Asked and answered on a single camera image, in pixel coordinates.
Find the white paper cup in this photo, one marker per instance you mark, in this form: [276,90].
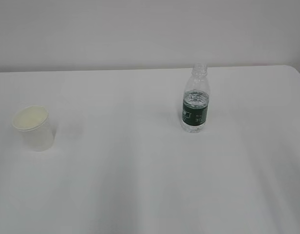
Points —
[33,125]

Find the clear water bottle green label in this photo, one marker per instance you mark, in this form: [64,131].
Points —
[196,100]

